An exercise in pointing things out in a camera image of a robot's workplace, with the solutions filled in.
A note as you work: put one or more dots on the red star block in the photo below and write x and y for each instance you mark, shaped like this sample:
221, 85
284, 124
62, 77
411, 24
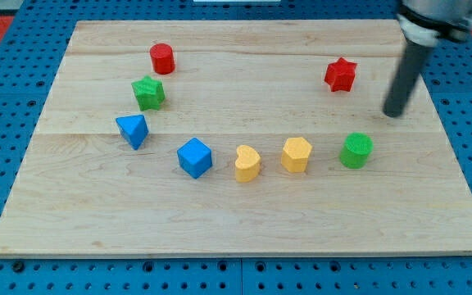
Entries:
340, 75

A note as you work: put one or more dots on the green cylinder block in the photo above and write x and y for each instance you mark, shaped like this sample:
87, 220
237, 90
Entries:
356, 150

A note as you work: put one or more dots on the yellow hexagon block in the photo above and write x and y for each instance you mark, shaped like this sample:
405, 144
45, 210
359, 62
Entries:
295, 154

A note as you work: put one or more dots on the yellow heart block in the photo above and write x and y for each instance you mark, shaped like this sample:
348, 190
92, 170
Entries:
247, 164

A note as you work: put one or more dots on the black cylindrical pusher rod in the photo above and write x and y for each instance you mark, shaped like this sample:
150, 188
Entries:
408, 71

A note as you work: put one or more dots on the blue cube block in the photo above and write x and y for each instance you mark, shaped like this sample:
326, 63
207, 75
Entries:
195, 157

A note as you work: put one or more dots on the blue triangle block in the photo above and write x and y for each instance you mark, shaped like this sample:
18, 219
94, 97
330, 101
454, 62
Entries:
133, 129

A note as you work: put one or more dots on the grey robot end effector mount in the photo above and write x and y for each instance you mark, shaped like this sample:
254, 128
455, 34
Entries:
425, 22

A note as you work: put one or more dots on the green star block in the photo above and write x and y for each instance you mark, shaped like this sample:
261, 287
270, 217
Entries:
149, 93

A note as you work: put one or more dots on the red cylinder block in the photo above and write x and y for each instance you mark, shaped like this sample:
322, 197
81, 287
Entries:
162, 57

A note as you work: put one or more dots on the wooden board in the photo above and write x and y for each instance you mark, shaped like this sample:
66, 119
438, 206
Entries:
83, 192

